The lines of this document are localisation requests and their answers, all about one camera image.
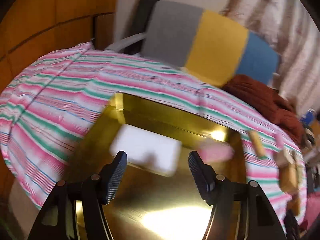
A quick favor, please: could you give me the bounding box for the wooden wardrobe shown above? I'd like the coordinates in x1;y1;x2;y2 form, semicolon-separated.
1;0;117;89

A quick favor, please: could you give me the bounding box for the striped pink green tablecloth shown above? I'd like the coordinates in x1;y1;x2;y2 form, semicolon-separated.
1;42;298;220

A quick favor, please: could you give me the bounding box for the grey yellow blue chair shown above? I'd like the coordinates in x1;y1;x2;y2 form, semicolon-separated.
107;0;279;87

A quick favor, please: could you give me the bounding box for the yellow cracker packet green end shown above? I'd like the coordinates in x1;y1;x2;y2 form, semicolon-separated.
248;130;267;159

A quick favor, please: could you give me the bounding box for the cream tall medicine box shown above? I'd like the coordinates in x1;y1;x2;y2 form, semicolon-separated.
274;148;295;168

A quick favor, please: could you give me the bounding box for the dark red quilted jacket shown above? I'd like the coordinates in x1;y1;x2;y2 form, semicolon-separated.
222;74;304;146

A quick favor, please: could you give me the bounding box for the pink hair roller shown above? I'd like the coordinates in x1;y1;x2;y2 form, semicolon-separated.
274;133;284;150
197;139;234;164

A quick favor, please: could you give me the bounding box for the floral white curtain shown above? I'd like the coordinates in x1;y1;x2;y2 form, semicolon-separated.
222;0;319;116

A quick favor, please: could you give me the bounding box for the white foam sponge block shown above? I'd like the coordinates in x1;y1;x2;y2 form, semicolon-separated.
110;124;182;177

